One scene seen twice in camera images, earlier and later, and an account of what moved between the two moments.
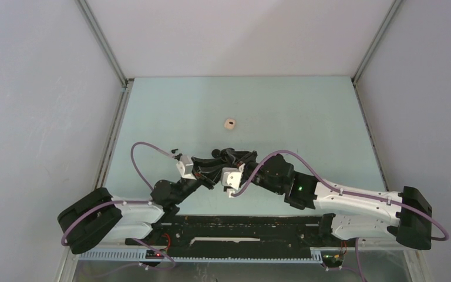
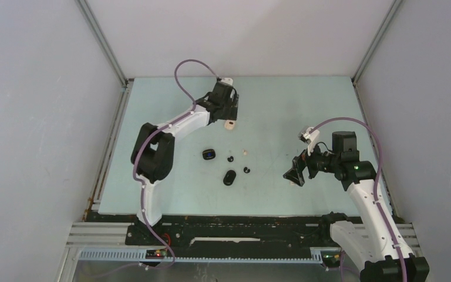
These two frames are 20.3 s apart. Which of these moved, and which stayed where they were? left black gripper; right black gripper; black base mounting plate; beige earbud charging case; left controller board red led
Moved: left black gripper; right black gripper
Stayed: black base mounting plate; left controller board red led; beige earbud charging case
